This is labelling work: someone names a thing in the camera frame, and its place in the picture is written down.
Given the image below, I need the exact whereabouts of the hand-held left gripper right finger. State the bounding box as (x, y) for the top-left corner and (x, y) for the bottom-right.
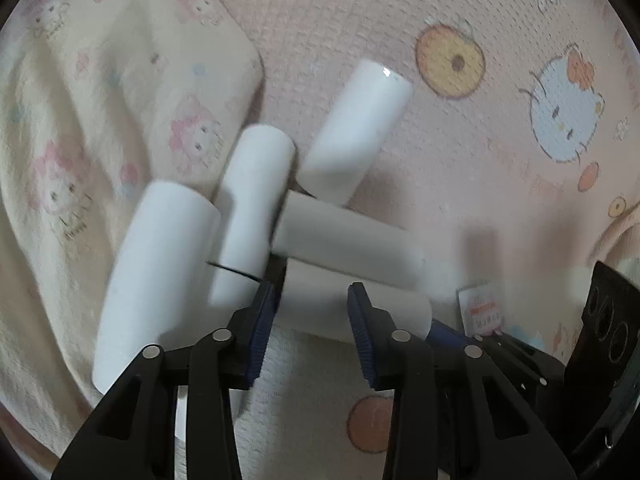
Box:
(346, 281), (577, 480)

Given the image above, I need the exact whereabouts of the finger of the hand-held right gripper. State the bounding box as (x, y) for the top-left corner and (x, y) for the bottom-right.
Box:
(425, 317), (568, 401)

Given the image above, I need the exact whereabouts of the white pouch with red label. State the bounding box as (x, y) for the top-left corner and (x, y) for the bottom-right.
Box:
(459, 285), (507, 337)

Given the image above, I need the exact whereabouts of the pile of white rolls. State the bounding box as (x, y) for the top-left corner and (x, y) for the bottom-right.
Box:
(92, 59), (433, 461)

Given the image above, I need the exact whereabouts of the cream cartoon-print blanket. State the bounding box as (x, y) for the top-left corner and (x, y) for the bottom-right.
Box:
(0, 0), (266, 463)

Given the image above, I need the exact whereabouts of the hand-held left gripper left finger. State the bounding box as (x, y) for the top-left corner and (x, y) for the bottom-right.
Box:
(51, 281), (278, 480)

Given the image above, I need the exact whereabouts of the thin black string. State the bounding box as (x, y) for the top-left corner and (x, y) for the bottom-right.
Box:
(206, 260), (262, 279)

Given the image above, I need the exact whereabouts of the pink cat-print bed sheet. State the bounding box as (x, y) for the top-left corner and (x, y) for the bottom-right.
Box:
(190, 0), (640, 480)

